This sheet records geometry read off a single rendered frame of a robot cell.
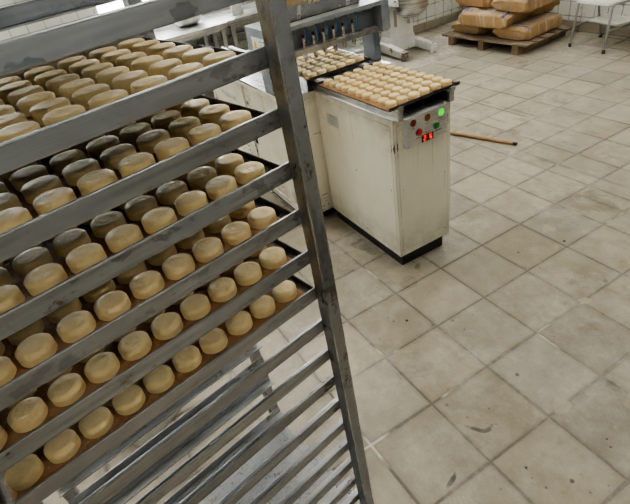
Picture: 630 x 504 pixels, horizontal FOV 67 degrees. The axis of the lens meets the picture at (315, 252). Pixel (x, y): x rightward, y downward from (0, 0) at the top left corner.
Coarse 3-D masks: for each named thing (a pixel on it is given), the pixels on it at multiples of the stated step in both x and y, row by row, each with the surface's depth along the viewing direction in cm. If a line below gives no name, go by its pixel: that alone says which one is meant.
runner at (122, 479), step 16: (320, 320) 99; (304, 336) 97; (288, 352) 95; (256, 368) 95; (272, 368) 94; (240, 384) 89; (224, 400) 88; (208, 416) 86; (176, 432) 83; (192, 432) 85; (160, 448) 81; (144, 464) 80; (112, 480) 77; (128, 480) 79; (96, 496) 76
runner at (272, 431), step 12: (324, 384) 108; (312, 396) 107; (300, 408) 105; (276, 420) 105; (288, 420) 104; (264, 432) 104; (276, 432) 102; (252, 444) 99; (264, 444) 101; (240, 456) 97; (252, 456) 100; (228, 468) 96; (216, 480) 95; (192, 492) 95; (204, 492) 94
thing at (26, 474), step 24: (288, 288) 95; (240, 312) 92; (264, 312) 91; (216, 336) 88; (240, 336) 89; (168, 360) 87; (192, 360) 84; (144, 384) 81; (168, 384) 82; (120, 408) 78; (72, 432) 75; (96, 432) 75; (48, 456) 73; (72, 456) 74; (24, 480) 70
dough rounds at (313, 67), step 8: (328, 48) 294; (312, 56) 285; (320, 56) 282; (328, 56) 281; (336, 56) 277; (344, 56) 276; (352, 56) 271; (360, 56) 269; (304, 64) 274; (312, 64) 274; (320, 64) 269; (328, 64) 266; (336, 64) 264; (344, 64) 263; (304, 72) 261; (312, 72) 259; (320, 72) 258
